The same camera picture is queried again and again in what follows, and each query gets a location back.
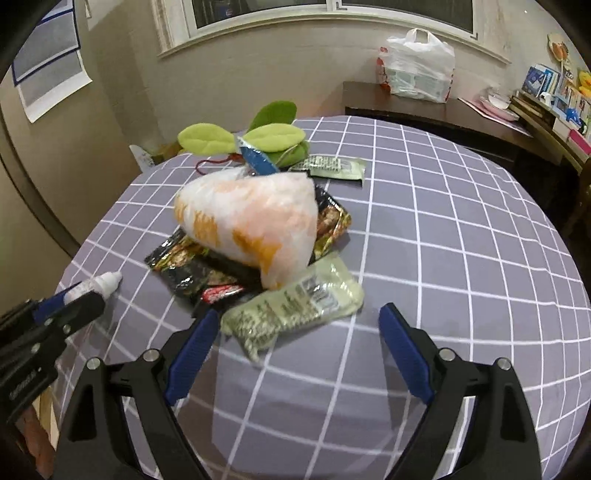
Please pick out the pink box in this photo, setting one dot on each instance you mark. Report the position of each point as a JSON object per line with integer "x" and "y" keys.
{"x": 581, "y": 142}

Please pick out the dark wooden side table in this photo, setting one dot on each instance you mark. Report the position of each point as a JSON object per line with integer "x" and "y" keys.
{"x": 415, "y": 110}

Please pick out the wooden desk organizer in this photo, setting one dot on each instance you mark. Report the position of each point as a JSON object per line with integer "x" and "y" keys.
{"x": 540, "y": 115}

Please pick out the white bowl on plate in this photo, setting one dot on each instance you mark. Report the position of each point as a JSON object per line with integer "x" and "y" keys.
{"x": 498, "y": 104}

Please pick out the translucent green wrapper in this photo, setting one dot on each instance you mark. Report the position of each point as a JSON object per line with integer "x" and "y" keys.
{"x": 300, "y": 300}

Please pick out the white paper notice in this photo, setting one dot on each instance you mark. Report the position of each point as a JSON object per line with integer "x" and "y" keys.
{"x": 55, "y": 87}

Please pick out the plush carrot toy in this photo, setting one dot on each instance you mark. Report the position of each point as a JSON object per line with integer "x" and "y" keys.
{"x": 249, "y": 217}

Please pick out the white-framed sliding window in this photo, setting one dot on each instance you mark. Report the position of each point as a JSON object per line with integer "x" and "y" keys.
{"x": 323, "y": 18}

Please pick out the pink place mat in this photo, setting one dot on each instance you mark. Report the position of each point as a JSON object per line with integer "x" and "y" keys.
{"x": 489, "y": 115}

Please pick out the open brown cardboard box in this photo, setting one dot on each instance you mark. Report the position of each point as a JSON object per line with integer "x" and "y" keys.
{"x": 166, "y": 150}

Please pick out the white squeeze bottle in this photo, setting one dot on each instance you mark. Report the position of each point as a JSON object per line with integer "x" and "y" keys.
{"x": 106, "y": 280}

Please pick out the green plush leaf toy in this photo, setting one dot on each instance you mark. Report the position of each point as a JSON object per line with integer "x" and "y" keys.
{"x": 272, "y": 138}

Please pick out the person's left hand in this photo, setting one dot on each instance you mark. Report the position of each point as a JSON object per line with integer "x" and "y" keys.
{"x": 37, "y": 443}

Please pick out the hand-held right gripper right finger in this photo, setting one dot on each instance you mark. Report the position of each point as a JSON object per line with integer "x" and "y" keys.
{"x": 408, "y": 355}

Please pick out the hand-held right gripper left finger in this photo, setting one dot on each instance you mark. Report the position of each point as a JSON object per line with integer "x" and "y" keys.
{"x": 189, "y": 360}

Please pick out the small green sachet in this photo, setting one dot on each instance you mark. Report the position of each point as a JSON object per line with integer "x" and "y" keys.
{"x": 332, "y": 166}

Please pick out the blue foil wrapper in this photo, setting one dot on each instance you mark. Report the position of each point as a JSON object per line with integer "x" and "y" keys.
{"x": 258, "y": 159}

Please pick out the blue book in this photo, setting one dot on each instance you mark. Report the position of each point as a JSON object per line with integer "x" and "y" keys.
{"x": 538, "y": 83}

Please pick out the red snack wrapper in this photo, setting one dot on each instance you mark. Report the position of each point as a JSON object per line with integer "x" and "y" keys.
{"x": 221, "y": 293}

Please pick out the purple checkered tablecloth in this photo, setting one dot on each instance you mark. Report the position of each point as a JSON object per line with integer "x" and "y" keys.
{"x": 461, "y": 230}

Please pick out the round painted fan ornament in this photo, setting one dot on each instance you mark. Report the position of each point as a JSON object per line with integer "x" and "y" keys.
{"x": 558, "y": 48}

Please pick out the beige two-door refrigerator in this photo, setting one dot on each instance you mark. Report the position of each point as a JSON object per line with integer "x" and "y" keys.
{"x": 46, "y": 184}

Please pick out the black snack wrapper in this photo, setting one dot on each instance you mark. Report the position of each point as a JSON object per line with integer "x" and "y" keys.
{"x": 184, "y": 267}

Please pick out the white plastic shopping bag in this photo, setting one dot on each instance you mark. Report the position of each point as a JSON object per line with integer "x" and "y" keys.
{"x": 418, "y": 69}

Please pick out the small blue toy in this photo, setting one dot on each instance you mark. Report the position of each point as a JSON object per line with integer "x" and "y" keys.
{"x": 574, "y": 115}

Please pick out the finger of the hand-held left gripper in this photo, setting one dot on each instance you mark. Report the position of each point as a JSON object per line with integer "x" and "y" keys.
{"x": 51, "y": 307}
{"x": 83, "y": 309}

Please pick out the yellow plush duck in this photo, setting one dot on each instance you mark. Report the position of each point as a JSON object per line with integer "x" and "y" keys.
{"x": 585, "y": 82}

